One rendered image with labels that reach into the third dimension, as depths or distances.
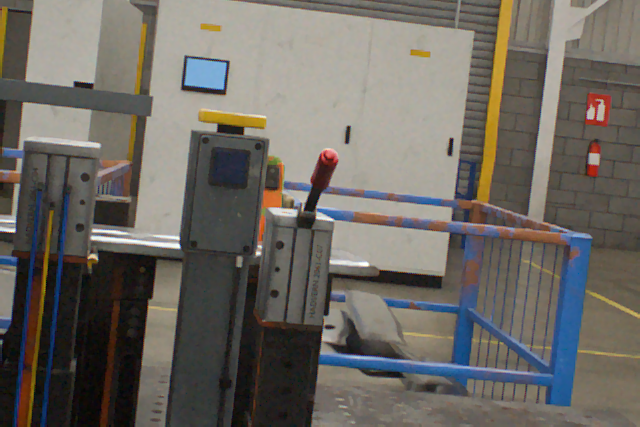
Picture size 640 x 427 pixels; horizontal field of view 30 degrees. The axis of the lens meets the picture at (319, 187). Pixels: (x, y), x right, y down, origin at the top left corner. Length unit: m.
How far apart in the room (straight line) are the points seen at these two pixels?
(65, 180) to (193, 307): 0.22
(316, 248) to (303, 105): 7.94
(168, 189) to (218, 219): 8.10
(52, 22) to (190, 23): 1.02
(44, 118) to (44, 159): 7.99
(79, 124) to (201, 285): 8.10
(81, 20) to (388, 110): 2.39
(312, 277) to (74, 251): 0.25
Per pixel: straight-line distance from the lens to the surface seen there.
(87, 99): 1.08
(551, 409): 2.25
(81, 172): 1.27
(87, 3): 9.24
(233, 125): 1.12
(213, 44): 9.21
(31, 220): 1.28
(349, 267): 1.42
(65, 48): 9.24
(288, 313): 1.30
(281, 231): 1.29
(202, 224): 1.12
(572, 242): 3.28
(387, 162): 9.30
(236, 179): 1.11
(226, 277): 1.13
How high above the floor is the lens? 1.16
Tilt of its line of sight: 3 degrees down
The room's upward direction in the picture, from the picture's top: 7 degrees clockwise
